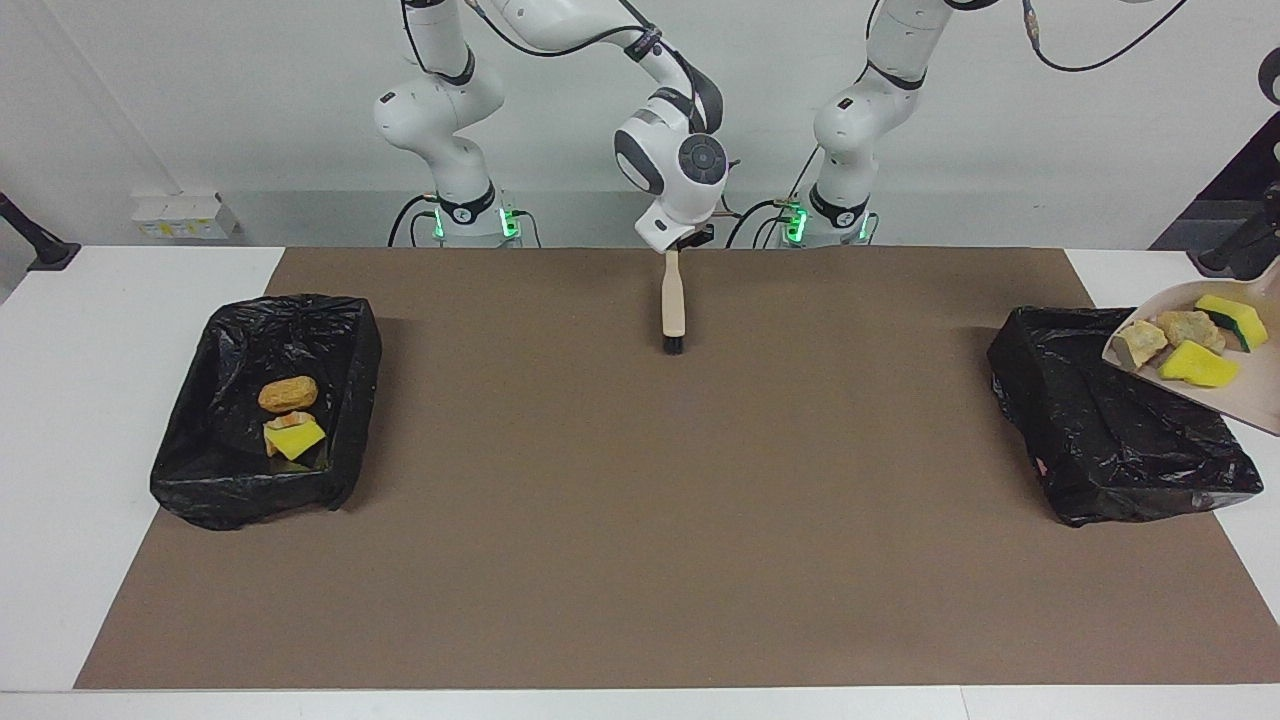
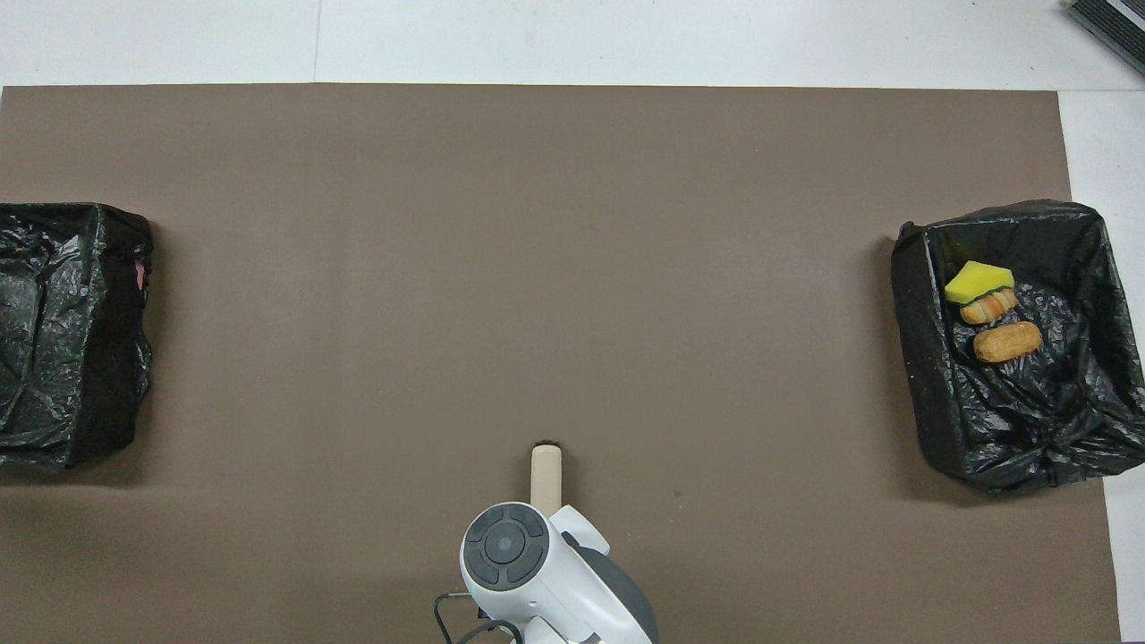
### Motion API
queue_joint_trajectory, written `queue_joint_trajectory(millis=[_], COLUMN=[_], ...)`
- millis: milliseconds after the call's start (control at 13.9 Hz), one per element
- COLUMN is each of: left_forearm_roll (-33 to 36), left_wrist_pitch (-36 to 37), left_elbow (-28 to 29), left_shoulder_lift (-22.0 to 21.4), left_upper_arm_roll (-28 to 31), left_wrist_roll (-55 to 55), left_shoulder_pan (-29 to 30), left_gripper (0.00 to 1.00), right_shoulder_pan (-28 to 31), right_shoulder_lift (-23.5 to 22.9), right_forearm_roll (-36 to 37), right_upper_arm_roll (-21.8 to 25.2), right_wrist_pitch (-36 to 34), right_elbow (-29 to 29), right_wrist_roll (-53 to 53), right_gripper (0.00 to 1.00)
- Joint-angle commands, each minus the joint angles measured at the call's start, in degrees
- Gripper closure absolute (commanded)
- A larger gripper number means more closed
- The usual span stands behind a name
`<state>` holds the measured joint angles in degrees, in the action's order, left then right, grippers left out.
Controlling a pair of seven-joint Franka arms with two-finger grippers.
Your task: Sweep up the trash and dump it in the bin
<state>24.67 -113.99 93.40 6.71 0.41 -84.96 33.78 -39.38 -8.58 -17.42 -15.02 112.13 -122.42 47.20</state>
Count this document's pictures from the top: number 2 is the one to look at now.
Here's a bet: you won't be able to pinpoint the beige brush black bristles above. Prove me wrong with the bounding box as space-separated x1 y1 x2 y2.
530 441 564 518

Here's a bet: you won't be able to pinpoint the wedge yellow green sponge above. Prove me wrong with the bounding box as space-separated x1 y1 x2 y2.
944 260 1016 307

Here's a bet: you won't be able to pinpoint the pale croissant toy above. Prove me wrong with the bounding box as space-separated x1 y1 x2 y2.
960 287 1020 326

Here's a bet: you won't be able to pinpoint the brown bread roll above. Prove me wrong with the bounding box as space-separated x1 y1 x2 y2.
973 320 1044 364

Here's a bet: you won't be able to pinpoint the black bag-lined bin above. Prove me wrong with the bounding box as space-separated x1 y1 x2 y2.
891 200 1145 493
0 202 155 472

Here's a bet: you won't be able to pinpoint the brown table mat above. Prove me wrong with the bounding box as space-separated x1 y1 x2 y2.
0 84 1124 644

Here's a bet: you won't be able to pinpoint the dark ribbed box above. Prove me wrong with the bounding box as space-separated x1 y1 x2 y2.
1064 0 1145 78

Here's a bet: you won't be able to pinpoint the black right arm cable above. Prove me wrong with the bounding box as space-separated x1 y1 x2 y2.
433 592 524 644

